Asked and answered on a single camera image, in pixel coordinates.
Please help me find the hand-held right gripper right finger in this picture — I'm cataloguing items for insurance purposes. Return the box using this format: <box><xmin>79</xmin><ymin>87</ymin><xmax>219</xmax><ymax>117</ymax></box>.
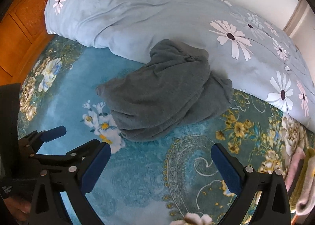
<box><xmin>211</xmin><ymin>142</ymin><xmax>292</xmax><ymax>225</ymax></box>

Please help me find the teal floral bed sheet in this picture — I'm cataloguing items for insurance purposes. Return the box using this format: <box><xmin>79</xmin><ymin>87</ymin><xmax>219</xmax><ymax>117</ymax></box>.
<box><xmin>17</xmin><ymin>34</ymin><xmax>315</xmax><ymax>225</ymax></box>

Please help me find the light blue floral duvet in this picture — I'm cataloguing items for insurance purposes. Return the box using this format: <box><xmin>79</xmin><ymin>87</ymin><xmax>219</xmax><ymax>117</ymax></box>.
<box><xmin>44</xmin><ymin>0</ymin><xmax>311</xmax><ymax>127</ymax></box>

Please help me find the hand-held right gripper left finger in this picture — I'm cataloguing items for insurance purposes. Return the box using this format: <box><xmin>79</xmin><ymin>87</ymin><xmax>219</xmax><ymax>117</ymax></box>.
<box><xmin>31</xmin><ymin>139</ymin><xmax>112</xmax><ymax>225</ymax></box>

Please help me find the pink folded cloth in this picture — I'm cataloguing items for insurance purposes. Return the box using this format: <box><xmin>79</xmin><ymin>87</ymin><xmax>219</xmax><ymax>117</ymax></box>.
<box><xmin>283</xmin><ymin>146</ymin><xmax>313</xmax><ymax>216</ymax></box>

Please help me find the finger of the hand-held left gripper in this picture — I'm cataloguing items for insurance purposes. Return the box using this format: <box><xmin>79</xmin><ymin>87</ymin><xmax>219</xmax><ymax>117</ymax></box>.
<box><xmin>18</xmin><ymin>126</ymin><xmax>67</xmax><ymax>170</ymax></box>

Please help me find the person's left hand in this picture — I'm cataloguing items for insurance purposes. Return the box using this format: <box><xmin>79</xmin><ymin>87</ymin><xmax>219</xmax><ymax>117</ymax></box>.
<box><xmin>0</xmin><ymin>197</ymin><xmax>32</xmax><ymax>223</ymax></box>

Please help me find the yellow folded cloth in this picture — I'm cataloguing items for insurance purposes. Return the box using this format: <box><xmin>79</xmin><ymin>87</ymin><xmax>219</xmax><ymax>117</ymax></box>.
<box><xmin>289</xmin><ymin>147</ymin><xmax>315</xmax><ymax>213</ymax></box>

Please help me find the wooden headboard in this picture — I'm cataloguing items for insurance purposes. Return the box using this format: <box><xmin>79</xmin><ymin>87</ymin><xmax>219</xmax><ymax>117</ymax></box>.
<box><xmin>0</xmin><ymin>0</ymin><xmax>82</xmax><ymax>85</ymax></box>

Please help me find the beige door frame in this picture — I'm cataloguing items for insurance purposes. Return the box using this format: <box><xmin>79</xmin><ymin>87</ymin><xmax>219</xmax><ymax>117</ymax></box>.
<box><xmin>283</xmin><ymin>0</ymin><xmax>315</xmax><ymax>43</ymax></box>

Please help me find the grey towel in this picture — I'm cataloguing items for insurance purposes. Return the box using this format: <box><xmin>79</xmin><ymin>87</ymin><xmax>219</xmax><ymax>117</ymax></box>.
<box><xmin>95</xmin><ymin>39</ymin><xmax>233</xmax><ymax>142</ymax></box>

